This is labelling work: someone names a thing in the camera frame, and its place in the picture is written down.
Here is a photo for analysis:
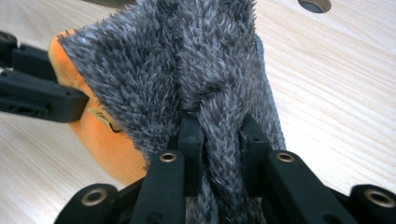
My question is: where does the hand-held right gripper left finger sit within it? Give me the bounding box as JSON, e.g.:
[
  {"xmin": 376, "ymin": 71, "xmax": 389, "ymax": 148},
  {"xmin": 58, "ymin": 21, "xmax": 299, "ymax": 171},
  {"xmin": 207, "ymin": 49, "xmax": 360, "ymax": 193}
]
[{"xmin": 167, "ymin": 112, "xmax": 205, "ymax": 198}]

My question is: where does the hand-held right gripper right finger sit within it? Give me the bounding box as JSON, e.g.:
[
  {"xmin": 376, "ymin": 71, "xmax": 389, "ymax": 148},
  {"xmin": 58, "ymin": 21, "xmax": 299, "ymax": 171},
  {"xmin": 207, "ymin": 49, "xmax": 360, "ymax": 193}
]
[{"xmin": 238, "ymin": 113, "xmax": 273, "ymax": 198}]

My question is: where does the orange plush toy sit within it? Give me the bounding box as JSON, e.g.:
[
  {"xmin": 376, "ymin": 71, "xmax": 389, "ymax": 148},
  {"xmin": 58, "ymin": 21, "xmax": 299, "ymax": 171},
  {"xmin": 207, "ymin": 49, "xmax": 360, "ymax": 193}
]
[{"xmin": 48, "ymin": 29, "xmax": 148, "ymax": 188}]

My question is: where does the grey fluffy cloth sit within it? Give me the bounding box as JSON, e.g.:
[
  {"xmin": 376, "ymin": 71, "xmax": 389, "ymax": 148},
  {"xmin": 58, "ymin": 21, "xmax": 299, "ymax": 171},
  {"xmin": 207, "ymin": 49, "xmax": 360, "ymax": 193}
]
[{"xmin": 57, "ymin": 0, "xmax": 288, "ymax": 224}]

